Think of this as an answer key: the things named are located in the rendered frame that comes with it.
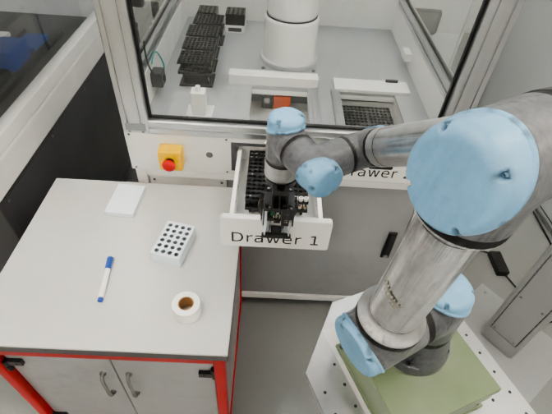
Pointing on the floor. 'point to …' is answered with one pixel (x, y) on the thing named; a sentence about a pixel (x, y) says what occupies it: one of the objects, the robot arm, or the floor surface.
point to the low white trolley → (121, 305)
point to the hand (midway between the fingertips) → (276, 227)
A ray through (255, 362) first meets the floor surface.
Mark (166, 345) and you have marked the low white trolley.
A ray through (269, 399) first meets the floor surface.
